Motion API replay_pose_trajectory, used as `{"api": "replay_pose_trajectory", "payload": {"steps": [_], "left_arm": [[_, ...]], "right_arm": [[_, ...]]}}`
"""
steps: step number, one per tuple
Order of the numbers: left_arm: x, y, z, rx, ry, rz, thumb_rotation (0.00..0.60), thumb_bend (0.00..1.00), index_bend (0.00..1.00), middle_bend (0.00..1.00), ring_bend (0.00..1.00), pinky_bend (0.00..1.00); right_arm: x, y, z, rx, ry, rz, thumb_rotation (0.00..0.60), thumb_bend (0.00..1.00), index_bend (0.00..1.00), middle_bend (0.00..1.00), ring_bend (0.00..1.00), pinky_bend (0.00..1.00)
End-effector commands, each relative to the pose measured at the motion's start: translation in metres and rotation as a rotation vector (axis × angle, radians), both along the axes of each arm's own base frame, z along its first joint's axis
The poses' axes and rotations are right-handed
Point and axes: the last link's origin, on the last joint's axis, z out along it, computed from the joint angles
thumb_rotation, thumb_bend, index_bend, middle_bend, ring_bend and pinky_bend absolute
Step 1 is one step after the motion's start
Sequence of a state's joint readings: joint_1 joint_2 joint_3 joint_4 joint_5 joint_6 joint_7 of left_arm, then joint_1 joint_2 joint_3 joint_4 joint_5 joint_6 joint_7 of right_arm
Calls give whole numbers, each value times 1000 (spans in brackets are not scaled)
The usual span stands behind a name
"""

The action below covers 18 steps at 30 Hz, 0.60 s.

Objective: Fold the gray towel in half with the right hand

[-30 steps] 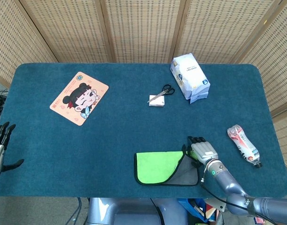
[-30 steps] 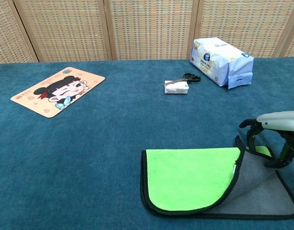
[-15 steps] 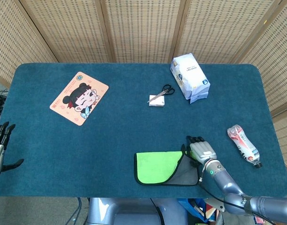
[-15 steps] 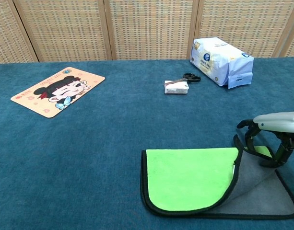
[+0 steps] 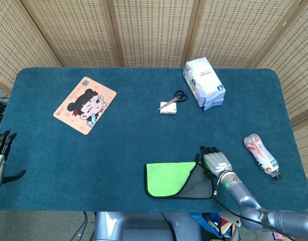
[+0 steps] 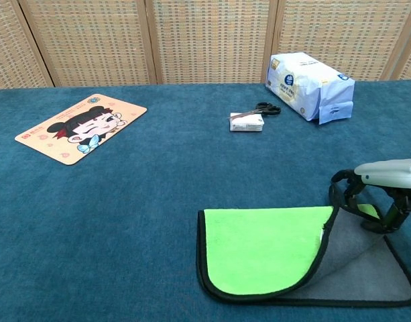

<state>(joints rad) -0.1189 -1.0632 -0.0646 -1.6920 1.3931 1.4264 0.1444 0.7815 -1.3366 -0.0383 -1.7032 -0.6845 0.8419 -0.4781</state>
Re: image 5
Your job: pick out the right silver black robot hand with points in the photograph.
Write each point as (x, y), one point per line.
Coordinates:
(216, 162)

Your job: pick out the green and grey cloth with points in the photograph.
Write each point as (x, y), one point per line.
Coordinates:
(168, 178)

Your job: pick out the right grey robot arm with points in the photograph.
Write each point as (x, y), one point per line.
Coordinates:
(244, 198)

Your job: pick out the clear plastic bottle red label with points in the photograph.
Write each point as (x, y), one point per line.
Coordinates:
(263, 155)

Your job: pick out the blue storage crate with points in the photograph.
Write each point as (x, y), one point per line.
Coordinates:
(206, 223)

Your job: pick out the large white blue tissue pack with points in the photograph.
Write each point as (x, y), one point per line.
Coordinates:
(206, 82)

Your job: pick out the wicker folding screen panel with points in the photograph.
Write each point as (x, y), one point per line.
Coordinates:
(15, 45)
(239, 30)
(73, 30)
(153, 30)
(294, 62)
(305, 148)

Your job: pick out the blue plush table cloth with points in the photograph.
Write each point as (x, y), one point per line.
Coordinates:
(93, 163)

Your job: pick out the grey robot torso base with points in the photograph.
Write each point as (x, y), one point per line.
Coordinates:
(133, 227)

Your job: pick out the cartoon girl mouse pad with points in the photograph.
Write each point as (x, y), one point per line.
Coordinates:
(86, 105)

